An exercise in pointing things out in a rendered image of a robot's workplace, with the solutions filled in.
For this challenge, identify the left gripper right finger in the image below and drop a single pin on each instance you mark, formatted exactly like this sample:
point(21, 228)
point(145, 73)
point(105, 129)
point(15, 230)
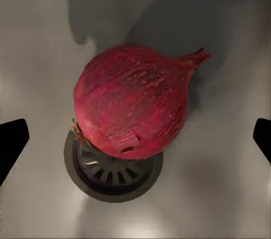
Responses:
point(262, 136)

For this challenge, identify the drop in sink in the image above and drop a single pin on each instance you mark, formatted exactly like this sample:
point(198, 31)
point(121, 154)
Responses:
point(212, 182)

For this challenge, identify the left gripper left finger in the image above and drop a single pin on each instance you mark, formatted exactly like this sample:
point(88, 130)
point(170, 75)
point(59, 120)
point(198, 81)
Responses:
point(13, 138)

